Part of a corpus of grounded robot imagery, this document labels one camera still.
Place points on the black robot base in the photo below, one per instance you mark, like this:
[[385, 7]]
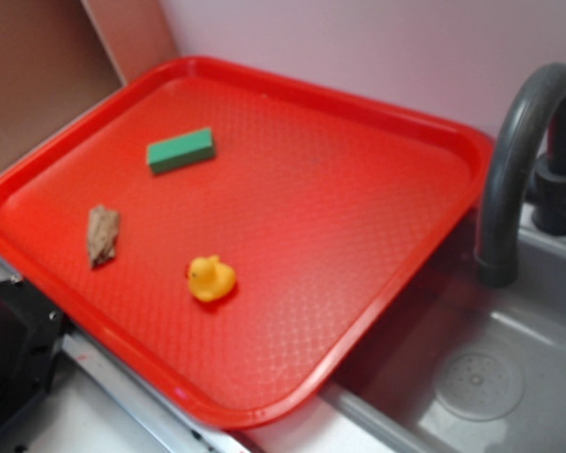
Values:
[[31, 328]]

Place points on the yellow rubber duck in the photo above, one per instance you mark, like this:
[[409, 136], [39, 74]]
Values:
[[209, 279]]

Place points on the red plastic tray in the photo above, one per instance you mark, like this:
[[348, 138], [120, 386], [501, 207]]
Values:
[[325, 205]]

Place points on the green rectangular block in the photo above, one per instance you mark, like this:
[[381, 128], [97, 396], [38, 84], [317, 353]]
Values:
[[183, 150]]

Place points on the brown crumpled wood piece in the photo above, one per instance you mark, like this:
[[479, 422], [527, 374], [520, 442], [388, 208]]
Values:
[[102, 235]]

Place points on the grey plastic sink basin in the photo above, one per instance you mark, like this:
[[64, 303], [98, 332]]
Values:
[[455, 366]]

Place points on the grey curved faucet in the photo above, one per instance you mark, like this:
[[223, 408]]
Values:
[[528, 165]]

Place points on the brown cardboard panel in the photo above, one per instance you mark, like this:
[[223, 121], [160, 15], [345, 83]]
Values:
[[58, 59]]

